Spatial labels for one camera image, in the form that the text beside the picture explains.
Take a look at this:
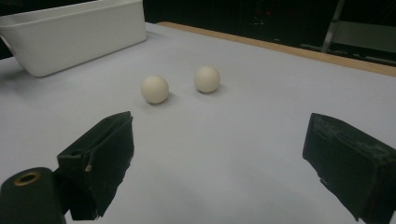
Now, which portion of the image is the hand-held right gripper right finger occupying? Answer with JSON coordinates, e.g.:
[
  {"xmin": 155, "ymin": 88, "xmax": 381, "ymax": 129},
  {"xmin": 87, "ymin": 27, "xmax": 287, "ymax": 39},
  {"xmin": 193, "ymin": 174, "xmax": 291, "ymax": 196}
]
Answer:
[{"xmin": 302, "ymin": 112, "xmax": 396, "ymax": 224}]

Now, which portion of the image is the white ball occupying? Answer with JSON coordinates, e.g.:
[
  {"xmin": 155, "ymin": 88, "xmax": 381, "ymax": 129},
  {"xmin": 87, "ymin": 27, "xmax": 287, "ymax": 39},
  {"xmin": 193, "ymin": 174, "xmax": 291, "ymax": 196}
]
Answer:
[
  {"xmin": 193, "ymin": 64, "xmax": 221, "ymax": 94},
  {"xmin": 140, "ymin": 75, "xmax": 170, "ymax": 105}
]

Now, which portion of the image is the white plastic bin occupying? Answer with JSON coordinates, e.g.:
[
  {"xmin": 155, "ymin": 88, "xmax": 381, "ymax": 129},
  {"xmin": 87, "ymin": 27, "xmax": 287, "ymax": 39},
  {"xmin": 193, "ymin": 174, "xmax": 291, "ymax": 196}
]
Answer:
[{"xmin": 0, "ymin": 0, "xmax": 148, "ymax": 78}]

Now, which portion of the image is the grey metal stand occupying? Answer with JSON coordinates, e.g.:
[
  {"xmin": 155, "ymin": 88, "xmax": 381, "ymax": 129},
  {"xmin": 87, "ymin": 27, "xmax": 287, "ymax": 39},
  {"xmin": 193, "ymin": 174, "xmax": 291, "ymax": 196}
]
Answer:
[{"xmin": 320, "ymin": 0, "xmax": 396, "ymax": 66}]

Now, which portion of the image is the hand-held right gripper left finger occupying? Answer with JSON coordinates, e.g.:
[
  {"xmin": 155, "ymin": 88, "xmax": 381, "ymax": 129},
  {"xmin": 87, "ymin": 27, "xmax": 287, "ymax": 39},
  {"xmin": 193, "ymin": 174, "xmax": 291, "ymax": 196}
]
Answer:
[{"xmin": 56, "ymin": 110, "xmax": 135, "ymax": 221}]

